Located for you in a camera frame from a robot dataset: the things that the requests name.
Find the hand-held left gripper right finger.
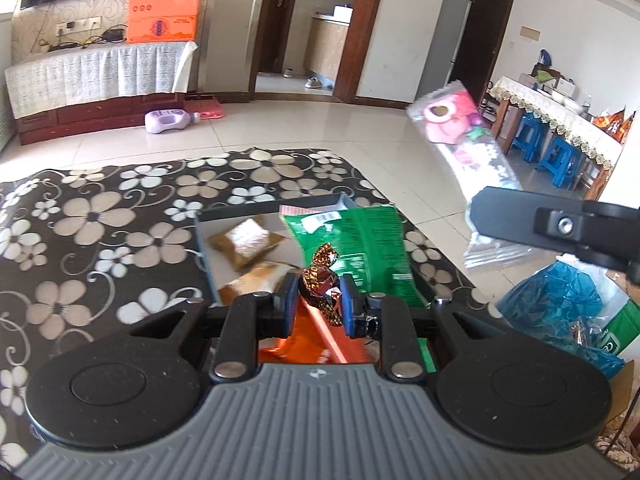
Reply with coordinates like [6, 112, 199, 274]
[340, 275, 497, 384]

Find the blue plastic stool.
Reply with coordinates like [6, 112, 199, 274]
[537, 137, 589, 191]
[512, 112, 549, 164]

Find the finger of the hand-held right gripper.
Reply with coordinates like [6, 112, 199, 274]
[468, 185, 640, 281]

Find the green packet white print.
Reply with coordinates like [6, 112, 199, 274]
[599, 299, 640, 361]

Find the wooden kitchen cabinet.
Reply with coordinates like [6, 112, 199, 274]
[302, 15, 351, 84]

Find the clear packet brown pastry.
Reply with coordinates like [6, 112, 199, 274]
[207, 214, 284, 271]
[217, 259, 289, 307]

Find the plain green snack bag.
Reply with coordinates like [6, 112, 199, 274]
[279, 204, 430, 311]

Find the grey-blue cardboard box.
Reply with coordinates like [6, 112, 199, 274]
[194, 192, 441, 366]

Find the black television cable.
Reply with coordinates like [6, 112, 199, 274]
[30, 7, 49, 54]

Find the long orange bar packet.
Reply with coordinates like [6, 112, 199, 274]
[295, 305, 377, 364]

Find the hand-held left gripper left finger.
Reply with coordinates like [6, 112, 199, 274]
[127, 271, 300, 384]

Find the clear pink bear candy packet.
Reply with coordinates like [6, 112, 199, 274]
[405, 79, 524, 272]

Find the black floral coffee table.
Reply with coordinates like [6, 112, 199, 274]
[0, 147, 477, 461]

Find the dark wooden door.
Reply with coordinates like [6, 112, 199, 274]
[257, 0, 306, 76]

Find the white wall outlet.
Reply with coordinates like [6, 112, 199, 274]
[53, 17, 101, 36]

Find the brown gold candy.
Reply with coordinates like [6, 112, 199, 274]
[298, 241, 347, 325]

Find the orange brown snack bag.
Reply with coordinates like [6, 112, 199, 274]
[617, 109, 636, 144]
[592, 109, 624, 134]

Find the white lace covered cabinet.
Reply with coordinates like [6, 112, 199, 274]
[4, 40, 199, 119]

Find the orange cardboard box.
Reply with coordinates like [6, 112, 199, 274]
[125, 0, 204, 45]

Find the purple detergent bottle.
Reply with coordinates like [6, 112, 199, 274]
[144, 108, 202, 135]

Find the pink floor mat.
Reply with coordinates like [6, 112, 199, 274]
[184, 94, 226, 121]

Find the dark wooden TV cabinet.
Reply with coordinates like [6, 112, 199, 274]
[17, 92, 186, 146]

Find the blue plastic bag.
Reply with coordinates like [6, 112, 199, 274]
[494, 259, 626, 381]

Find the lace covered dining table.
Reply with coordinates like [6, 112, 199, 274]
[487, 75, 626, 171]

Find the grey refrigerator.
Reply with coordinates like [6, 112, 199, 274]
[443, 0, 474, 104]

